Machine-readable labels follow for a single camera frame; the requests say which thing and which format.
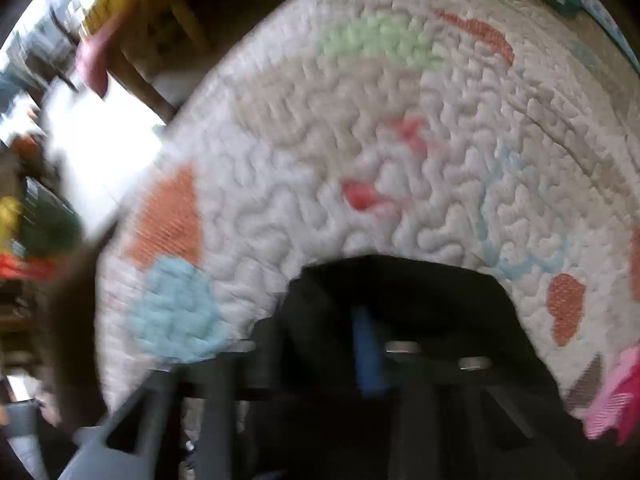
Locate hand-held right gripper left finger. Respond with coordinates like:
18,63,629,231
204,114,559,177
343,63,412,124
65,340,282,480

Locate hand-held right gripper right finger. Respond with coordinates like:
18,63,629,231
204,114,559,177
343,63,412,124
351,305,591,480

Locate black pants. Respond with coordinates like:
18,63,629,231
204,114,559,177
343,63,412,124
247,254,568,413

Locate quilted blanket with coloured patches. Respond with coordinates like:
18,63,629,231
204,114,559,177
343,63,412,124
95,0,640,441

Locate pink striped cloth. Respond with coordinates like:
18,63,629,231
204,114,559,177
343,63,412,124
582,345,640,447

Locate bamboo chair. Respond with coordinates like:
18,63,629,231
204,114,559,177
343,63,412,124
114,0,213,117

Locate pink seat cushion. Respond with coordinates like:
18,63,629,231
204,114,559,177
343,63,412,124
75,14,128,99

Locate blue box with shape pictures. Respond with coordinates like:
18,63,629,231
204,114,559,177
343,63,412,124
575,0,640,73

